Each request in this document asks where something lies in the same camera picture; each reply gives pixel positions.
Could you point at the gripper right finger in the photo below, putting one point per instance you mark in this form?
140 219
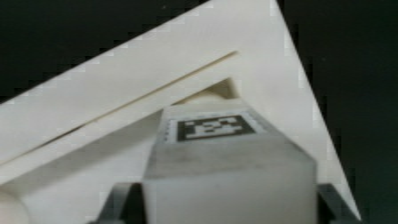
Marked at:
334 213

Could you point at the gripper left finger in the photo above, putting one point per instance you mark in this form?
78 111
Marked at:
123 209

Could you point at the white table leg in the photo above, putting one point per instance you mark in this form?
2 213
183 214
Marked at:
229 174

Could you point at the white square table top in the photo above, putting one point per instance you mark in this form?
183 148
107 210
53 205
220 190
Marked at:
55 181

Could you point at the white U-shaped obstacle fence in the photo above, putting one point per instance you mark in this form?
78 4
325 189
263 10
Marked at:
226 26

